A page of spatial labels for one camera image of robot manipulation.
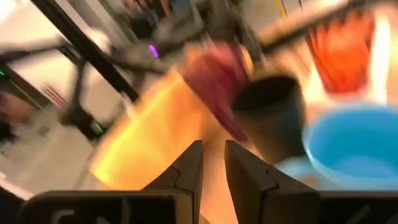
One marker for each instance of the translucent purple cup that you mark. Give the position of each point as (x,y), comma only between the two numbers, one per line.
(214,77)

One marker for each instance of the blue mug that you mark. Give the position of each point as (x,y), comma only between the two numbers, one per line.
(357,146)

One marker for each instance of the tall black cup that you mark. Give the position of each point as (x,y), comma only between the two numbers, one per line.
(273,124)

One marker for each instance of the black table frame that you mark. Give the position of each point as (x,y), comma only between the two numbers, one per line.
(84,46)

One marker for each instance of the translucent orange ribbed cup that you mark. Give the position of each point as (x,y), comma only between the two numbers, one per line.
(339,56)

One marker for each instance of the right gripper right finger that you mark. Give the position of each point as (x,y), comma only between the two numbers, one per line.
(258,193)

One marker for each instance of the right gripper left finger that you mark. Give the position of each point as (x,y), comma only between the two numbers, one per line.
(189,177)

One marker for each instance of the yellow waffle cloth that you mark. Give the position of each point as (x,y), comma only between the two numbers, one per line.
(149,140)

